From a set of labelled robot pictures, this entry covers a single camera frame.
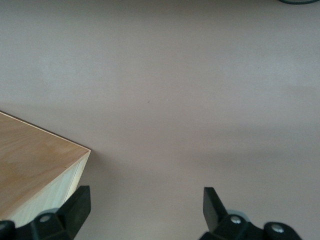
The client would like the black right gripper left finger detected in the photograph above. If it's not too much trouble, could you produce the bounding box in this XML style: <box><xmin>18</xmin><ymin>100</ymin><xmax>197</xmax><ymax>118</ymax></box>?
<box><xmin>0</xmin><ymin>185</ymin><xmax>92</xmax><ymax>240</ymax></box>

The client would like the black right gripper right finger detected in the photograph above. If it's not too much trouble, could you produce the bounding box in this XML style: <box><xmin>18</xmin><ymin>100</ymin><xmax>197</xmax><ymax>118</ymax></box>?
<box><xmin>199</xmin><ymin>186</ymin><xmax>302</xmax><ymax>240</ymax></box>

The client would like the wooden drawer cabinet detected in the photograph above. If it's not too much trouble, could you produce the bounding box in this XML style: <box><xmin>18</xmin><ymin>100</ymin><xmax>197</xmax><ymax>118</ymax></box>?
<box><xmin>0</xmin><ymin>110</ymin><xmax>91</xmax><ymax>222</ymax></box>

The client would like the dark green cable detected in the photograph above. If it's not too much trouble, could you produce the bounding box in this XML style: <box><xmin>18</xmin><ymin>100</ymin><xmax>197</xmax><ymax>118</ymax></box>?
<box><xmin>277</xmin><ymin>0</ymin><xmax>317</xmax><ymax>5</ymax></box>

